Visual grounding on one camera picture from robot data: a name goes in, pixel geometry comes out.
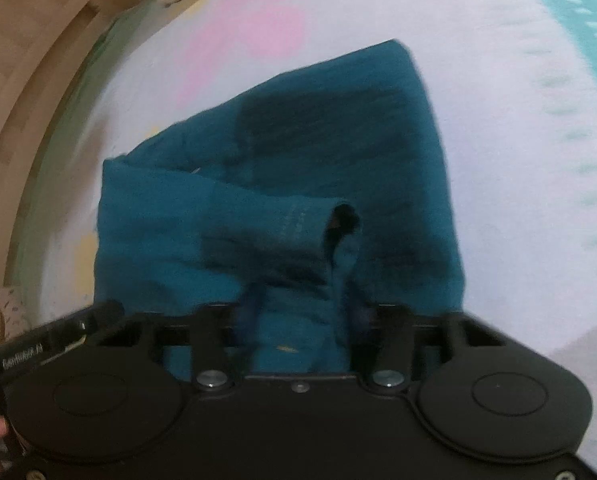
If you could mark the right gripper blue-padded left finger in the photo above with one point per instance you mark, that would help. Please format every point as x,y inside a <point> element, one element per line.
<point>208,348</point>

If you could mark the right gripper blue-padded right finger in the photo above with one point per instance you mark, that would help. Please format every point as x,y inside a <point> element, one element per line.
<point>393,348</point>

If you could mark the teal pants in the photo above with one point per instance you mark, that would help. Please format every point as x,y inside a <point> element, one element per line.
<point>318,187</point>

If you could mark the white spotted cloth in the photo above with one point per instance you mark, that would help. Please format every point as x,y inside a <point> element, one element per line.
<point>13,315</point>

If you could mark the floral patterned bed sheet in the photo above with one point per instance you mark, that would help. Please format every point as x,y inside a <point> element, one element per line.
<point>513,85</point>

